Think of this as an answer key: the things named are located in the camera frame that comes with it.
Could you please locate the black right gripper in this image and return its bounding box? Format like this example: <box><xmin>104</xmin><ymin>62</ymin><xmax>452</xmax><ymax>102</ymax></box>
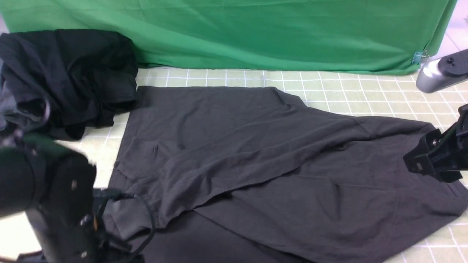
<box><xmin>403</xmin><ymin>104</ymin><xmax>468</xmax><ymax>183</ymax></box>

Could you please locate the gray long sleeve shirt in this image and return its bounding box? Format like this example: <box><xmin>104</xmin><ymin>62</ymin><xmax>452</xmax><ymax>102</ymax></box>
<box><xmin>109</xmin><ymin>86</ymin><xmax>467</xmax><ymax>263</ymax></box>

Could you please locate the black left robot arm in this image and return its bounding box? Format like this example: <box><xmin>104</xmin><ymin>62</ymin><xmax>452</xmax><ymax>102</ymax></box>
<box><xmin>1</xmin><ymin>132</ymin><xmax>109</xmax><ymax>263</ymax></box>

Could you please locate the light green grid tablecloth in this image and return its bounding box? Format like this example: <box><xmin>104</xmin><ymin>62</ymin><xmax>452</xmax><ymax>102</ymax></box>
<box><xmin>0</xmin><ymin>67</ymin><xmax>468</xmax><ymax>263</ymax></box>

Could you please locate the teal binder clip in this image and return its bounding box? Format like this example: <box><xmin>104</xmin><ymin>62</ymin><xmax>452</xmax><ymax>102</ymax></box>
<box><xmin>411</xmin><ymin>50</ymin><xmax>431</xmax><ymax>65</ymax></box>

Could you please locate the green backdrop cloth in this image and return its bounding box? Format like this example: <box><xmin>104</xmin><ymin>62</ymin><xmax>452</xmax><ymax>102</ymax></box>
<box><xmin>1</xmin><ymin>0</ymin><xmax>457</xmax><ymax>75</ymax></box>

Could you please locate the black clothes pile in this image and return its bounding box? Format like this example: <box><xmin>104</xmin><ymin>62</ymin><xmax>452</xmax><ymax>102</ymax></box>
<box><xmin>1</xmin><ymin>29</ymin><xmax>138</xmax><ymax>141</ymax></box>

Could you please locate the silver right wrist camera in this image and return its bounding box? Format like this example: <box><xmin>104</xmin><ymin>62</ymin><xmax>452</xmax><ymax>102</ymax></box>
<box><xmin>416</xmin><ymin>49</ymin><xmax>468</xmax><ymax>94</ymax></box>

